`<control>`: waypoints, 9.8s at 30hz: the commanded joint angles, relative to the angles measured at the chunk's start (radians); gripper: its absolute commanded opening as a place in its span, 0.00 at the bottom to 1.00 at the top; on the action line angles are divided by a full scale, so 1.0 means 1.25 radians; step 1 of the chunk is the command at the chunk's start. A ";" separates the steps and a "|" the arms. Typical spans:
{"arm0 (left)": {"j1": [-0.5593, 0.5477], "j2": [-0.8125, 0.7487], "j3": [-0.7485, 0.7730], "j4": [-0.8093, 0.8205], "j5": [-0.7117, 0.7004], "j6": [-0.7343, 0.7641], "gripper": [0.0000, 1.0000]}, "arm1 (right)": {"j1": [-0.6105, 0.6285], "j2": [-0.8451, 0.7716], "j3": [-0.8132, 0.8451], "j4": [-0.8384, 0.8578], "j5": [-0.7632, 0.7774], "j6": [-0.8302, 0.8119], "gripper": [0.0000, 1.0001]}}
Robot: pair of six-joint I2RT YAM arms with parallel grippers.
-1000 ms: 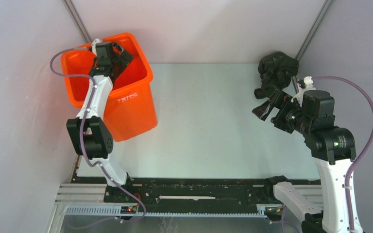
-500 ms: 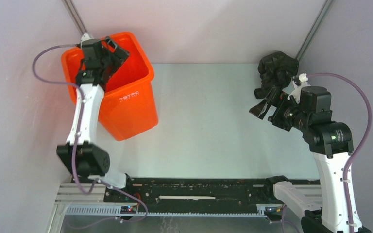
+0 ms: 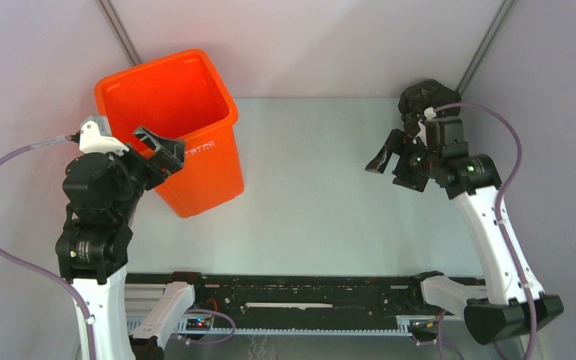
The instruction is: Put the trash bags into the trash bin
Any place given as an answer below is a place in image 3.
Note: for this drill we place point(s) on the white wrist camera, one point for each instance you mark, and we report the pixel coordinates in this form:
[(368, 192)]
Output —
[(429, 114), (95, 136)]

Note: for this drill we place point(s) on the right metal corner strip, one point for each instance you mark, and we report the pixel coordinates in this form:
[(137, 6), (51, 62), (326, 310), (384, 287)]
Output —
[(500, 18)]

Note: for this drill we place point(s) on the metal corner strip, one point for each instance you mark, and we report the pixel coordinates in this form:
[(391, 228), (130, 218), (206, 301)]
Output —
[(121, 34), (500, 18)]

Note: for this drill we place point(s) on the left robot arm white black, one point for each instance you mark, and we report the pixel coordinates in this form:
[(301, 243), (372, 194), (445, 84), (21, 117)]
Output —
[(103, 187)]

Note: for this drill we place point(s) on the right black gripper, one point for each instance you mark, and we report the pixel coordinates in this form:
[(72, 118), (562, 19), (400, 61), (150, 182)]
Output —
[(397, 144)]

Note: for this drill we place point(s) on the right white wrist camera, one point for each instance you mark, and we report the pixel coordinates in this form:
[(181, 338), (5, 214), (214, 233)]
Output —
[(429, 114)]

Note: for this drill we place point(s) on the right small circuit board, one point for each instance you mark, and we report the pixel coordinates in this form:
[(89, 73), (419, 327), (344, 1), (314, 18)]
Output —
[(424, 332)]

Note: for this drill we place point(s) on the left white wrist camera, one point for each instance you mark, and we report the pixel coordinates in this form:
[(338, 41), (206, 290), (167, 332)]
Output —
[(95, 136)]

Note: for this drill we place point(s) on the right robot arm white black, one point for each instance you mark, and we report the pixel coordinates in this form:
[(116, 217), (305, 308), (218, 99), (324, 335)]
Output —
[(512, 302)]

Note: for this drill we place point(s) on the small circuit board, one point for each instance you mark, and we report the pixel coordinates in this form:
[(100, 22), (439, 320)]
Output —
[(424, 332), (198, 324)]

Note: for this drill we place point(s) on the left metal corner strip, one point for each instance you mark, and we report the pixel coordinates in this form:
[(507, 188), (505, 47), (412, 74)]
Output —
[(121, 34)]

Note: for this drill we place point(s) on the orange plastic trash bin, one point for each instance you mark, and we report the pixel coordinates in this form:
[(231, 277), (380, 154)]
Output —
[(180, 97)]

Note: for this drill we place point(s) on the black plastic trash bag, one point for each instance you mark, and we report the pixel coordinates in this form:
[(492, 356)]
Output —
[(427, 93)]

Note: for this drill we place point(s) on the left small circuit board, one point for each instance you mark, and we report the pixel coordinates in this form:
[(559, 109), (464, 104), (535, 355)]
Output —
[(198, 324)]

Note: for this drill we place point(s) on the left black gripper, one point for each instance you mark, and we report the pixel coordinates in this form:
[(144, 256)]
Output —
[(174, 149)]

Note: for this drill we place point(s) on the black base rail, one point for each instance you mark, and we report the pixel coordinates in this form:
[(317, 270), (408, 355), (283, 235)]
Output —
[(288, 305)]

